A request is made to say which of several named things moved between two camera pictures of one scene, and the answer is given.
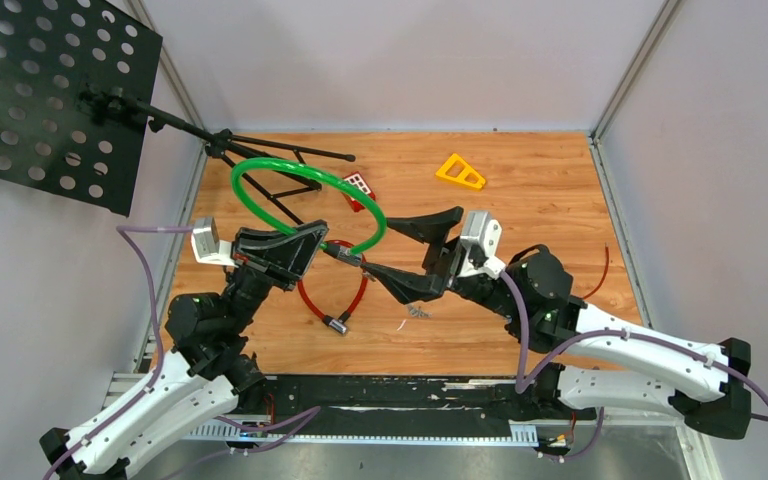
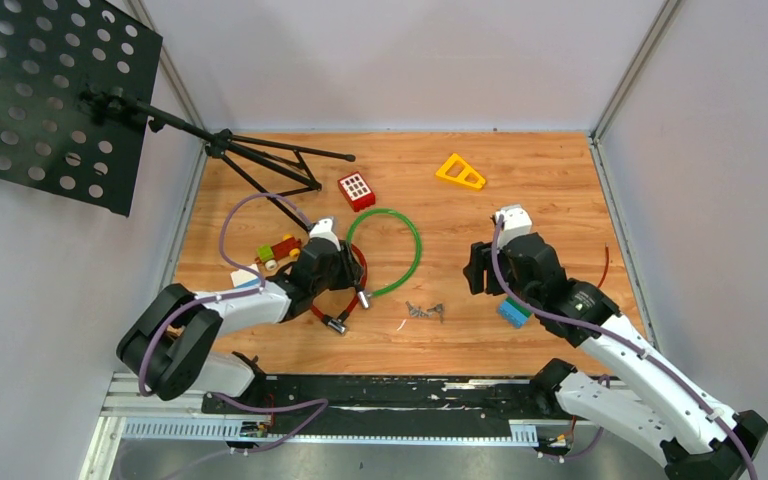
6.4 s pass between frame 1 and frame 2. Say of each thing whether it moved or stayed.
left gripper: moved
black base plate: stayed
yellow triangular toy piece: stayed
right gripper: moved
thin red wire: stayed
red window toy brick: stayed
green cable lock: moved
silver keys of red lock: stayed
